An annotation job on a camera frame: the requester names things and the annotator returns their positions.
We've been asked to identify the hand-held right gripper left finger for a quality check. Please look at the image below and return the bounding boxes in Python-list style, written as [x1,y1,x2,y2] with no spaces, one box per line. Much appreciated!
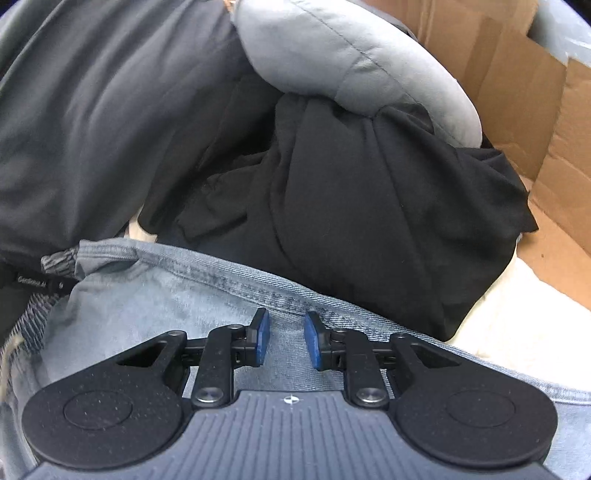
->
[117,308,271,409]

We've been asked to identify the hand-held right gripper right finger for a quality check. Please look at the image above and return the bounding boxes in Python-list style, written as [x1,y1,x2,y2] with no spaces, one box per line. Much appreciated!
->
[305,311,462,409]

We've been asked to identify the blue denim pants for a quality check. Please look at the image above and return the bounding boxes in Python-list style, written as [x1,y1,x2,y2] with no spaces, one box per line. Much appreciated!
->
[0,237,591,480]

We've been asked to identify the black garment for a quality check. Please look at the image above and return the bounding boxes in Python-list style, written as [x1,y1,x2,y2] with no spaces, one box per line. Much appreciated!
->
[139,78,539,342]

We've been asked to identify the cream bear-print bedsheet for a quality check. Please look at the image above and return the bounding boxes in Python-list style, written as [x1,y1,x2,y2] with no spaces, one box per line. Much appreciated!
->
[127,217,591,393]

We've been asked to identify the grey neck pillow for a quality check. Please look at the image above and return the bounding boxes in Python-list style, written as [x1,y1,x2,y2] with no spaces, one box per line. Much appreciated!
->
[231,0,483,148]

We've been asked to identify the brown cardboard box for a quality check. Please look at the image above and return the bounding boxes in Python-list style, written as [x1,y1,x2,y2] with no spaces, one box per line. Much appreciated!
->
[360,0,591,305]

